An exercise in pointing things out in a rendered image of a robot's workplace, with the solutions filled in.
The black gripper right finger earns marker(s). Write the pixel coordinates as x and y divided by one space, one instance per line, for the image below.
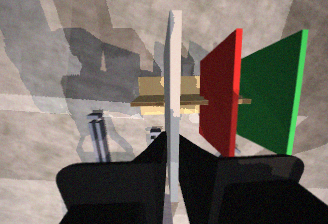
203 176

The green board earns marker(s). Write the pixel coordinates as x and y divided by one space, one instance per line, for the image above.
272 78

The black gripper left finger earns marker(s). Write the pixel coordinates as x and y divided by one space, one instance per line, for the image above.
141 180

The tan slotted board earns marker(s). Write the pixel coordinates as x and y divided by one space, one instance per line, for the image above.
151 95

